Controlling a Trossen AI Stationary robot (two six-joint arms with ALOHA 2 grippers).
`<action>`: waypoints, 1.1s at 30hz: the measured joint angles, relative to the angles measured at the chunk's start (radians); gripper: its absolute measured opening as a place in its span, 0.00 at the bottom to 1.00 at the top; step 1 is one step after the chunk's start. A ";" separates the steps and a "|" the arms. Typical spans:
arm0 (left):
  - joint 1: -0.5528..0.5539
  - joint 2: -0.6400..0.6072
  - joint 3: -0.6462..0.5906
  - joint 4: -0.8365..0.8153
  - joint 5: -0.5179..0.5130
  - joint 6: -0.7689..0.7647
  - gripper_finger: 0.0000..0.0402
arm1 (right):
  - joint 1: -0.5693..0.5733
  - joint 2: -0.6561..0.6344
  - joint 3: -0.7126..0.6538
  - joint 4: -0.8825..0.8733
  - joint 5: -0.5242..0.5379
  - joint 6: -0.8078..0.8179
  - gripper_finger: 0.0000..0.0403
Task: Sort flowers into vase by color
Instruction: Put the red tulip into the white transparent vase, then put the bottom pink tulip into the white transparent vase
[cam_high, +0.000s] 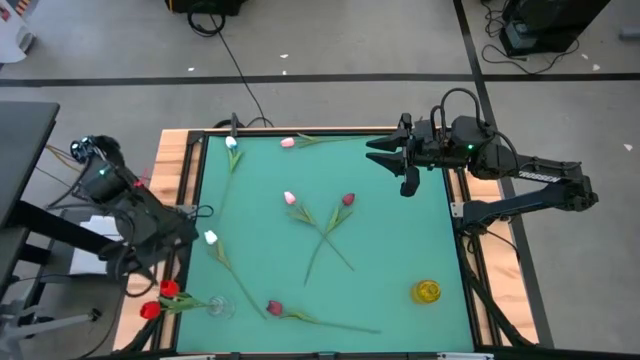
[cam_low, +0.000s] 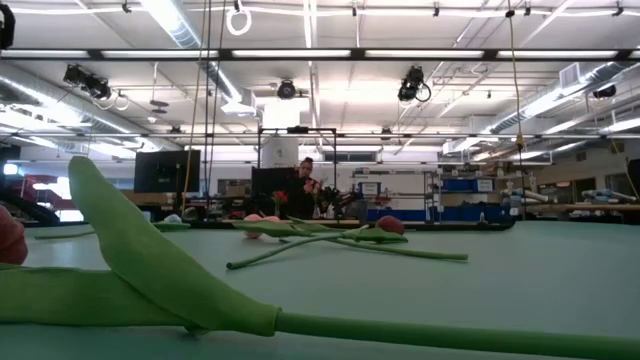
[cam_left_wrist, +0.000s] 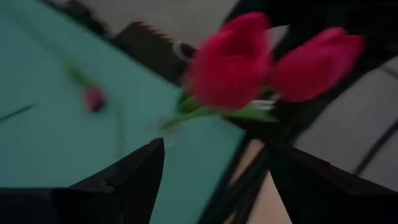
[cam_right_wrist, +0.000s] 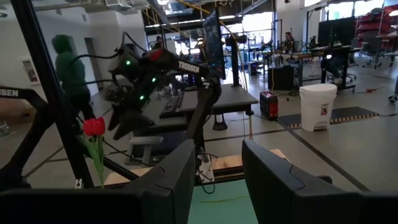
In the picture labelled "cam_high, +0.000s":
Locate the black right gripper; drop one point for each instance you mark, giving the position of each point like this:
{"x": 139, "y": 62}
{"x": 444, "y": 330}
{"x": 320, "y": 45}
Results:
{"x": 430, "y": 147}

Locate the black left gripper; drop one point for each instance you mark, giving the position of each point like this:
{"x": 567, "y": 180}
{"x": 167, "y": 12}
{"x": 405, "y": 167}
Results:
{"x": 145, "y": 245}

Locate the dark red artificial tulip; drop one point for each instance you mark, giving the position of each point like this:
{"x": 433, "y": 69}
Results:
{"x": 348, "y": 199}
{"x": 274, "y": 308}

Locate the pink artificial tulip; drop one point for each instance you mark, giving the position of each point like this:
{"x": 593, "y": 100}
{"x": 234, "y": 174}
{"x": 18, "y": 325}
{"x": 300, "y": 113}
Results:
{"x": 287, "y": 142}
{"x": 289, "y": 198}

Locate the white artificial tulip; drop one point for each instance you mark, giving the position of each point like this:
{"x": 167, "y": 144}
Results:
{"x": 230, "y": 142}
{"x": 211, "y": 237}

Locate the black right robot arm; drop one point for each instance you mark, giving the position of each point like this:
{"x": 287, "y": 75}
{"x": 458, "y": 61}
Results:
{"x": 540, "y": 176}

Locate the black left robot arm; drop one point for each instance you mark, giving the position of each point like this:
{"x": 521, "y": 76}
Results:
{"x": 102, "y": 182}

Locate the clear glass vase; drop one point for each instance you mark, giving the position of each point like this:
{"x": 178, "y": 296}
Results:
{"x": 221, "y": 306}

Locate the yellow glass vase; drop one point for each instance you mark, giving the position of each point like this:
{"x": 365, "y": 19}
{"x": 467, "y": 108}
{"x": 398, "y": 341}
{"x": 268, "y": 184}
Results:
{"x": 426, "y": 292}

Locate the white paper sheet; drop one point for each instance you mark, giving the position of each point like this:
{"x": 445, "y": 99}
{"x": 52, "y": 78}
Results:
{"x": 82, "y": 262}

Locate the teal table mat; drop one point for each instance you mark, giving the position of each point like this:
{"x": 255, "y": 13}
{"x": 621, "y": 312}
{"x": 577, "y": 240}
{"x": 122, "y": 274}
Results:
{"x": 390, "y": 240}

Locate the light wooden table board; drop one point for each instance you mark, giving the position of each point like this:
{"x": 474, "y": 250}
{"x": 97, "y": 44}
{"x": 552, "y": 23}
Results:
{"x": 167, "y": 160}

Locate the grey metal stand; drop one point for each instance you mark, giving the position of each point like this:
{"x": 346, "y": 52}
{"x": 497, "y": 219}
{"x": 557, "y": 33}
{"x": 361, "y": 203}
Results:
{"x": 45, "y": 322}

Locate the black desk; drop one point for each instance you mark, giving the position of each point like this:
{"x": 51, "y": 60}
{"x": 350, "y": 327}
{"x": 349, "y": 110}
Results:
{"x": 25, "y": 150}

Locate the black equipment box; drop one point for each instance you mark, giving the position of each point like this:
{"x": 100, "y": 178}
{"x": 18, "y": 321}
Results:
{"x": 550, "y": 20}

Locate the black equipment case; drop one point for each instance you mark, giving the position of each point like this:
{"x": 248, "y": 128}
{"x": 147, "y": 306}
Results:
{"x": 210, "y": 6}

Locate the white cabinet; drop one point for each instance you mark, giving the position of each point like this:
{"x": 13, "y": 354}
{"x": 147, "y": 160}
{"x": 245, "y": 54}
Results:
{"x": 12, "y": 40}

